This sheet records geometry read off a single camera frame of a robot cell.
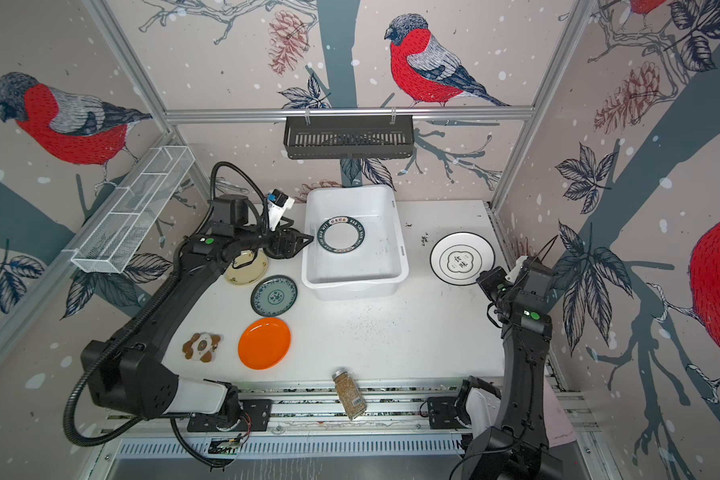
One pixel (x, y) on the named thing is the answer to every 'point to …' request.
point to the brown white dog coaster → (201, 346)
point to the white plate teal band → (341, 234)
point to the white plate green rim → (459, 258)
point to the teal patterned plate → (273, 295)
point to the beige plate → (247, 267)
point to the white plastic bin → (357, 251)
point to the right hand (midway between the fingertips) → (480, 272)
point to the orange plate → (264, 342)
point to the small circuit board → (223, 446)
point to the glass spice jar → (350, 394)
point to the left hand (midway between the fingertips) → (299, 228)
